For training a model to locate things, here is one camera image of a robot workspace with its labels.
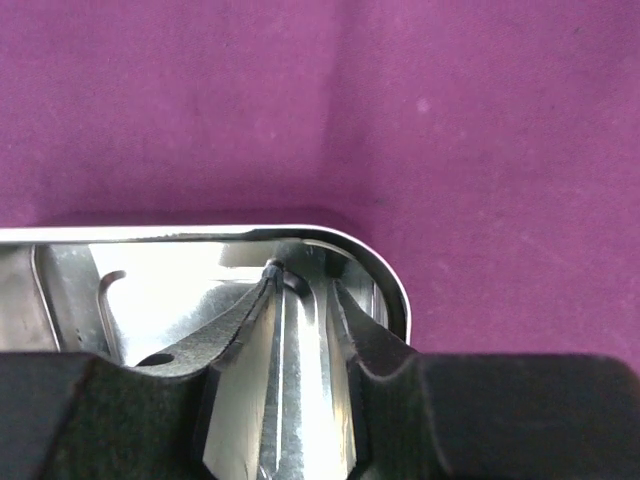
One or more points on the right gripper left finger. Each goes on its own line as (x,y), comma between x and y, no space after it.
(194,412)

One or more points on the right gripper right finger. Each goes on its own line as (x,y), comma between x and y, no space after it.
(484,416)

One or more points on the steel instrument tray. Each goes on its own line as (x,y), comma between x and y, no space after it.
(127,293)

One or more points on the purple surgical wrap cloth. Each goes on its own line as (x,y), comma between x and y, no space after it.
(489,150)

